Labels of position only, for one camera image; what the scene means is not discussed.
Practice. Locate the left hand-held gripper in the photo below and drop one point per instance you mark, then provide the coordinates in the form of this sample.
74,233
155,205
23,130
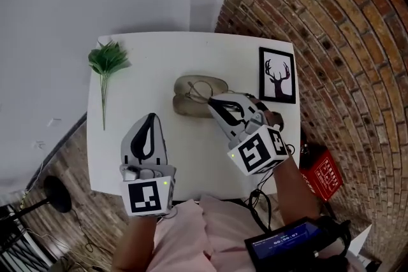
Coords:
148,197

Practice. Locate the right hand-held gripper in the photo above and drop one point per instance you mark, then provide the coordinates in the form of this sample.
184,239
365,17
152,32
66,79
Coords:
255,153

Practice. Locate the thin-framed glasses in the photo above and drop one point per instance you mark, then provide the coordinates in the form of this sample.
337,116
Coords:
199,92

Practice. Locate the beige glasses case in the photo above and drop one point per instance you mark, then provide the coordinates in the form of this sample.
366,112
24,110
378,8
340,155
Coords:
191,110

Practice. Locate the person's left forearm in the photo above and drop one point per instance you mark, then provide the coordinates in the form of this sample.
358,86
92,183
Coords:
137,242

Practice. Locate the person's right forearm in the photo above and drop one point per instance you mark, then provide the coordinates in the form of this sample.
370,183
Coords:
294,194

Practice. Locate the person's right hand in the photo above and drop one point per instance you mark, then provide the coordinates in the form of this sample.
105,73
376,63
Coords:
272,119

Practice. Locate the black-framed deer picture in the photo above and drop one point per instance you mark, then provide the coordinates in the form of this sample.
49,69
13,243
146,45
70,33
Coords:
276,75

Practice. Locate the black round-base stand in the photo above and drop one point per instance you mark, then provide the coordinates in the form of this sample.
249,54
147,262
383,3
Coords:
57,189

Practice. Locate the green artificial leaf sprig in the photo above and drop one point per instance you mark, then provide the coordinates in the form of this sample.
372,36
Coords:
108,59

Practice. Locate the person's pink clothing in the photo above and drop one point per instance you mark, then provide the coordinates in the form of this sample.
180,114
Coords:
204,239

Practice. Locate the red box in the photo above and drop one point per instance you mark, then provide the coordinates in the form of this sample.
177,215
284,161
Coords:
323,176

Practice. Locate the black forearm-mounted screen device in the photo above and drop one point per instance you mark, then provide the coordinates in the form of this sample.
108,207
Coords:
287,245

